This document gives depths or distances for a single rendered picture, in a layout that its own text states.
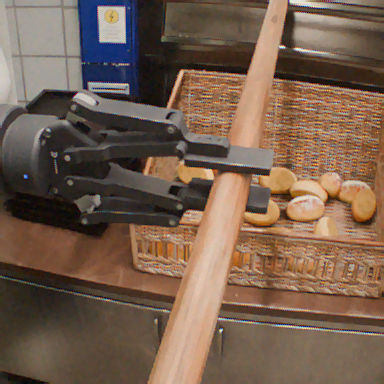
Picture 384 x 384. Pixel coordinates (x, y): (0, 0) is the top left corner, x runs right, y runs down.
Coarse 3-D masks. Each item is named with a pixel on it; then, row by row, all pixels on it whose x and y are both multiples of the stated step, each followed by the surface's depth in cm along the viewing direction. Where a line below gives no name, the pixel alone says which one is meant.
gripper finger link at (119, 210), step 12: (108, 204) 55; (120, 204) 55; (132, 204) 55; (144, 204) 55; (84, 216) 55; (96, 216) 55; (108, 216) 55; (120, 216) 54; (132, 216) 54; (144, 216) 54; (156, 216) 53; (168, 216) 53
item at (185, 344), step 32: (288, 0) 95; (256, 64) 67; (256, 96) 60; (256, 128) 56; (224, 192) 47; (224, 224) 44; (192, 256) 42; (224, 256) 41; (192, 288) 38; (224, 288) 40; (192, 320) 36; (160, 352) 34; (192, 352) 34
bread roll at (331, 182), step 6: (324, 174) 147; (330, 174) 145; (336, 174) 146; (318, 180) 148; (324, 180) 144; (330, 180) 143; (336, 180) 144; (324, 186) 144; (330, 186) 143; (336, 186) 144; (330, 192) 144; (336, 192) 144
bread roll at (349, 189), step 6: (342, 186) 147; (348, 186) 146; (354, 186) 146; (360, 186) 145; (366, 186) 146; (342, 192) 147; (348, 192) 146; (354, 192) 145; (342, 198) 148; (348, 198) 146
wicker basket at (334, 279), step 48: (192, 96) 153; (240, 96) 151; (288, 96) 148; (336, 96) 145; (288, 144) 152; (336, 144) 150; (144, 240) 124; (192, 240) 122; (240, 240) 119; (288, 240) 117; (336, 240) 114; (288, 288) 124; (336, 288) 122
